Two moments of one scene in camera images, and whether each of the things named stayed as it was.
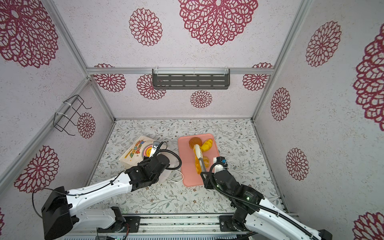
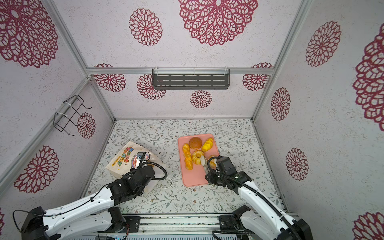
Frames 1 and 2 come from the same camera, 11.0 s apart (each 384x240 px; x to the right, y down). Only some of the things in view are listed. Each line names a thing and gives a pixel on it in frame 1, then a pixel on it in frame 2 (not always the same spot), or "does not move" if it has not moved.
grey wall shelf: [190, 78] does not move
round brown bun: [194, 141] does not move
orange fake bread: [197, 164] -> [187, 156]
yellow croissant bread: [207, 145] does not move
